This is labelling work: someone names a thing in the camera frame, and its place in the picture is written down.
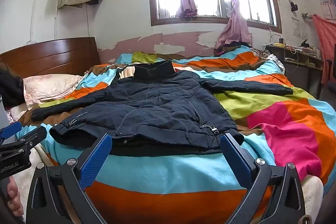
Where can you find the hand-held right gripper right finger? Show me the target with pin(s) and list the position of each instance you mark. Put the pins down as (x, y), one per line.
(236, 161)

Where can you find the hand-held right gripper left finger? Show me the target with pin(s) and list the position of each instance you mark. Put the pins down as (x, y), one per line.
(95, 161)

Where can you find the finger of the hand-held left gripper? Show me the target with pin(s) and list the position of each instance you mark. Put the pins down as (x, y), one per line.
(11, 129)
(34, 136)

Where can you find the navy padded jacket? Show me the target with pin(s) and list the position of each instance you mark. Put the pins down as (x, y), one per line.
(157, 108)

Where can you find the pile of dark clothes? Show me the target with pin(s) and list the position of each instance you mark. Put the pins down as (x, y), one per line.
(233, 47)

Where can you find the person's left hand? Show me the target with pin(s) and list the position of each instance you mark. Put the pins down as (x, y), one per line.
(14, 197)

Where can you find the dark cloth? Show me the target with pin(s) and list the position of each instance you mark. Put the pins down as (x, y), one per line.
(10, 85)

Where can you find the pale floral pillow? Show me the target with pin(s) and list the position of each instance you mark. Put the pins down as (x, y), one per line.
(50, 87)

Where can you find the multicoloured patchwork blanket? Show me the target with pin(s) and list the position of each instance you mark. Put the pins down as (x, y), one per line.
(162, 171)

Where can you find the brown wooden headboard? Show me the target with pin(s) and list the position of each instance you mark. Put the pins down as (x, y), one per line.
(52, 56)

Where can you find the dark wooden desk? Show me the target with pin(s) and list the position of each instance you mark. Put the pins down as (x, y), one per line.
(302, 61)

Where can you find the red checked cloth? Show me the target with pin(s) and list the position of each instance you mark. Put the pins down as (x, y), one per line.
(325, 35)

